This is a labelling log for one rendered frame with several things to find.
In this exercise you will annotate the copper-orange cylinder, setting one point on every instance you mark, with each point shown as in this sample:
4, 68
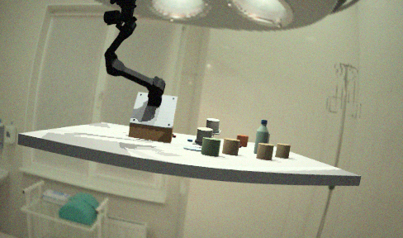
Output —
243, 140

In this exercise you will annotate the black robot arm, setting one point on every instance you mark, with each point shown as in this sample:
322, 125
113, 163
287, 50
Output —
115, 68

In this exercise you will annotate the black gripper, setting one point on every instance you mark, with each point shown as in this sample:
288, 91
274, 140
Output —
129, 3

